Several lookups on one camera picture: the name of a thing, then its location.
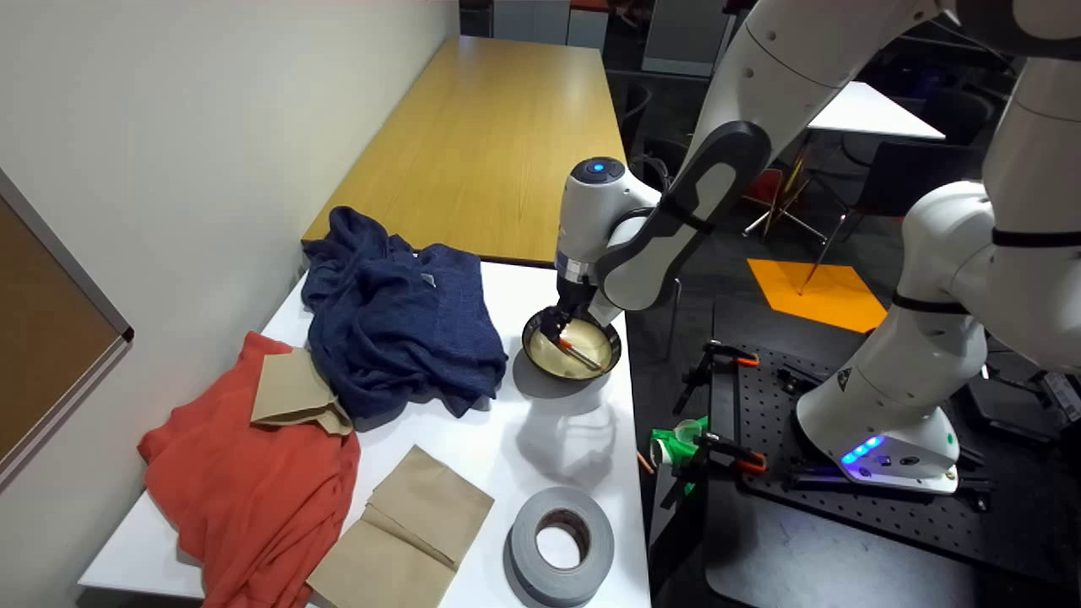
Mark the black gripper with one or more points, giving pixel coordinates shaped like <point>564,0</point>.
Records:
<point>572,304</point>

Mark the orange capped silver pen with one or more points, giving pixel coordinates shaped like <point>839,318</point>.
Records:
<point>579,357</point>

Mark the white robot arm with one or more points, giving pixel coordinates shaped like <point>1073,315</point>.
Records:
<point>618,241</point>

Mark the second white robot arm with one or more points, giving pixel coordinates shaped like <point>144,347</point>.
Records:
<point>986,258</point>

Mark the black rimmed cream bowl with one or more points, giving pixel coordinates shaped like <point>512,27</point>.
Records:
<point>584,336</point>

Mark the white table board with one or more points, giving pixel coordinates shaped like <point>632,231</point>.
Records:
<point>534,433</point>

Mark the black orange clamp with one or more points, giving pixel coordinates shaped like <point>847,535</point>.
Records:
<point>716,357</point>

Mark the long wooden table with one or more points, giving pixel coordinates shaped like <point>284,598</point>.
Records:
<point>479,150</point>

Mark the navy blue cloth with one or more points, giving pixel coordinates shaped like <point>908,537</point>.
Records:
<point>398,327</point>

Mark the tan folded cloth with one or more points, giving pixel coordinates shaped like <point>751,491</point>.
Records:
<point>293,394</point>

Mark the red orange cloth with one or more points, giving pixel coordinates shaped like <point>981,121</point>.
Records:
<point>256,509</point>

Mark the cork notice board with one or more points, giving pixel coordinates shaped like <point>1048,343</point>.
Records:
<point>60,331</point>

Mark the green handled clamp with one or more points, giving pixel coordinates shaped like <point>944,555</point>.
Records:
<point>693,450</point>

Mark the grey duct tape roll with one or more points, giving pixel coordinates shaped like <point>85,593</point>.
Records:
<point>559,550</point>

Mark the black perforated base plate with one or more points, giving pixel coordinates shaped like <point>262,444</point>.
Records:
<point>1008,509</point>

